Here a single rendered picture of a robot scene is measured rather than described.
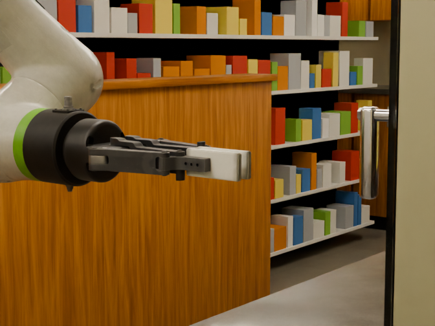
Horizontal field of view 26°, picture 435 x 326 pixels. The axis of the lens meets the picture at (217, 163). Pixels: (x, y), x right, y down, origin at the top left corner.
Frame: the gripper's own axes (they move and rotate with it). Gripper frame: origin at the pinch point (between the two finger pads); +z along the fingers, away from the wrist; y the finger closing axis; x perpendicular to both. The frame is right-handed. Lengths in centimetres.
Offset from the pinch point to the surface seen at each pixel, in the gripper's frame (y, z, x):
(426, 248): -5.1, 26.6, 4.7
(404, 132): -4.9, 24.1, -5.4
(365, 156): -0.5, 18.0, -2.3
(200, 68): 293, -230, 5
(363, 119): -0.5, 17.7, -5.9
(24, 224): 123, -172, 49
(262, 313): 12.0, -2.2, 20.1
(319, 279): 30.6, -5.2, 20.4
